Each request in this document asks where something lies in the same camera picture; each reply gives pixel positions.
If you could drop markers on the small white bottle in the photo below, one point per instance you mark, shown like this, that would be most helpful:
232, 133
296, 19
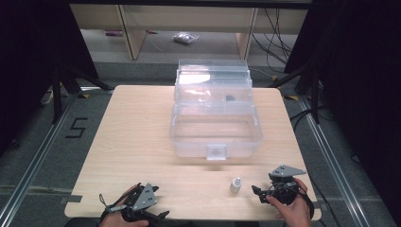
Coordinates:
235, 185

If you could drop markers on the person's right hand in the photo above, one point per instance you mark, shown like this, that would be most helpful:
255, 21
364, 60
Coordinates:
294, 212

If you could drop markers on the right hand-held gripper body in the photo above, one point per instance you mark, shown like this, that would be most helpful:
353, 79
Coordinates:
285, 181

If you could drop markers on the clear plastic storage box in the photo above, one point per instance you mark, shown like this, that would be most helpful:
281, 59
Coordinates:
217, 132

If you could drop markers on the aluminium floor rail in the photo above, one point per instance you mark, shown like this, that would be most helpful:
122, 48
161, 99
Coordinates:
337, 164
34, 160

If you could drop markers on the black metal stand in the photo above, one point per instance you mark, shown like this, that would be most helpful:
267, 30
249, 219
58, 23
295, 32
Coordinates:
63, 85
310, 88

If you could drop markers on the person's left hand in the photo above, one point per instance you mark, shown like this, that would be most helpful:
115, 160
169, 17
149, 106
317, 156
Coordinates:
121, 220

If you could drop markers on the pink object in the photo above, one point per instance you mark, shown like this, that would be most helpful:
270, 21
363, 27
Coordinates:
113, 32

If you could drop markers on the beige wooden desk frame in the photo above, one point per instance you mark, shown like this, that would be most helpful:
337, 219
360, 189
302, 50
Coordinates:
135, 28

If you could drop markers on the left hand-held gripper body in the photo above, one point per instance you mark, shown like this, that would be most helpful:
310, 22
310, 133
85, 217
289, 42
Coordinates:
143, 198

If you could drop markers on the clear plastic bag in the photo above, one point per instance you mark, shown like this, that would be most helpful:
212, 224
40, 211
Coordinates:
186, 38

